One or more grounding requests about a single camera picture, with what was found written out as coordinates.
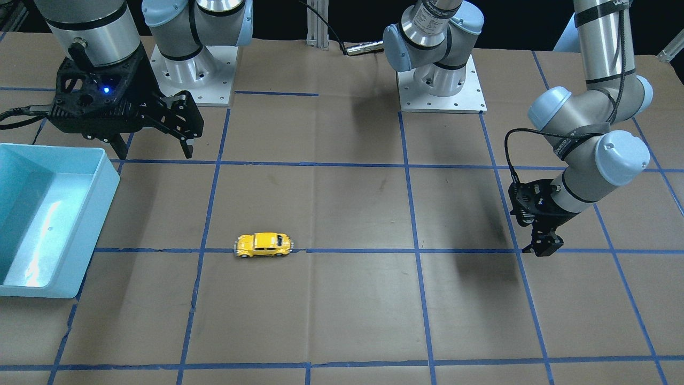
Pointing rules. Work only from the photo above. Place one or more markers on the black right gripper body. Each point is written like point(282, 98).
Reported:
point(145, 80)

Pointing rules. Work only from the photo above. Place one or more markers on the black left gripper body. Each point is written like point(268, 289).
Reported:
point(548, 218)

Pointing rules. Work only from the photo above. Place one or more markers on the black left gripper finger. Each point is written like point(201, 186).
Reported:
point(536, 244)
point(550, 242)

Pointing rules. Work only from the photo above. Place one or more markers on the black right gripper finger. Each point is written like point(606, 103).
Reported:
point(181, 118)
point(116, 142)

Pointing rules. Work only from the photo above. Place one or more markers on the yellow beetle toy car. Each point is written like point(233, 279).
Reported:
point(263, 244)

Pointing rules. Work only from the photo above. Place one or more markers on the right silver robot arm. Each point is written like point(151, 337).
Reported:
point(181, 29)

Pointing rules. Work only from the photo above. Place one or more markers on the light blue plastic bin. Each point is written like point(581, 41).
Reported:
point(54, 201)

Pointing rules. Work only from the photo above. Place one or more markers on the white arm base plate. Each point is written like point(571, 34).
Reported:
point(431, 89)
point(209, 76)

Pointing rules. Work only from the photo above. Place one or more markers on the aluminium extrusion post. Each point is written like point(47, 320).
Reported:
point(317, 30)

